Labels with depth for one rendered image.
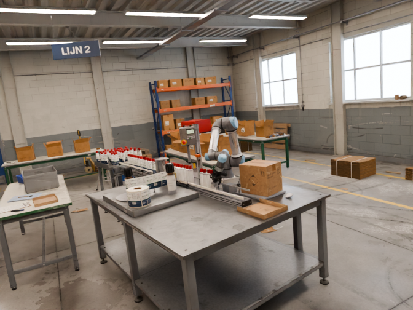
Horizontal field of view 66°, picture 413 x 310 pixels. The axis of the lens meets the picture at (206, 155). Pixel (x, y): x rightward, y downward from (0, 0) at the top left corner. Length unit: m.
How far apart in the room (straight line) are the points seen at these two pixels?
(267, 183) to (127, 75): 8.62
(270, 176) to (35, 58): 8.83
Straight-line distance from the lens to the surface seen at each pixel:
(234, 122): 3.07
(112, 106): 10.73
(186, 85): 10.75
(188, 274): 2.10
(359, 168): 6.57
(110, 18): 7.34
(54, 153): 8.45
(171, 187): 3.08
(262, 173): 2.81
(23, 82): 10.60
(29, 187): 4.64
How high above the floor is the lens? 1.73
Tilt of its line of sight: 10 degrees down
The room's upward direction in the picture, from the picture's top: 6 degrees counter-clockwise
